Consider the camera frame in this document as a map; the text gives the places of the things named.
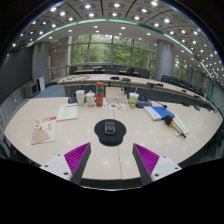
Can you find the row of dark chairs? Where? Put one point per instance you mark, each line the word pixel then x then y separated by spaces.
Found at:
pixel 144 73

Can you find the cream cardboard box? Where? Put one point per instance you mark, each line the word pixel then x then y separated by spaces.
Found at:
pixel 116 96

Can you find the white paper cup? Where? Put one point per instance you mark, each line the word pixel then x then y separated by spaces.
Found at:
pixel 80 98

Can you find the colourful printed leaflet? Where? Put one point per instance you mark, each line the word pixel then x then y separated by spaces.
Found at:
pixel 115 106

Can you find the printed drink cup with straw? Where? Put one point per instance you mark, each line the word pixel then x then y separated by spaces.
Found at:
pixel 133 100

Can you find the white floor appliance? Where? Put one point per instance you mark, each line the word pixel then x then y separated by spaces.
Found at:
pixel 40 84

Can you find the red and white booklet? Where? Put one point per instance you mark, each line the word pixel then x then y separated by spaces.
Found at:
pixel 44 130

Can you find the black handheld microphone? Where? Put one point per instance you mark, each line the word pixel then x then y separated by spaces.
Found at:
pixel 171 123

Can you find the ceiling lights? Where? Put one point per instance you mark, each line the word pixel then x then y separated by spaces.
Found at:
pixel 91 14

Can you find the curved conference table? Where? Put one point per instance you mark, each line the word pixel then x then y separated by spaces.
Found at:
pixel 100 78

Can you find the white printed document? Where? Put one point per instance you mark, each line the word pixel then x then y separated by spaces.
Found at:
pixel 67 112

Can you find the black desk microphone unit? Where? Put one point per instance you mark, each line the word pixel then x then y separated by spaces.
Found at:
pixel 144 102
pixel 72 100

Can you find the black computer mouse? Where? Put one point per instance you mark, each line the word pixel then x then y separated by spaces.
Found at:
pixel 109 128

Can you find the black mouse pad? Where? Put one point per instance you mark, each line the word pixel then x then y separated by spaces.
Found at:
pixel 110 140

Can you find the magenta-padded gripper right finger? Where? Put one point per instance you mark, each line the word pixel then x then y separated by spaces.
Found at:
pixel 146 158

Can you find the blue and white book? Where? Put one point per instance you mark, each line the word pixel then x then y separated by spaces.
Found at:
pixel 158 112

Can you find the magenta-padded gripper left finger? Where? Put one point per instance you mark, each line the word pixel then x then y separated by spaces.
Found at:
pixel 77 156

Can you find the red drink bottle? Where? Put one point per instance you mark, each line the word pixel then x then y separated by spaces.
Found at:
pixel 99 95

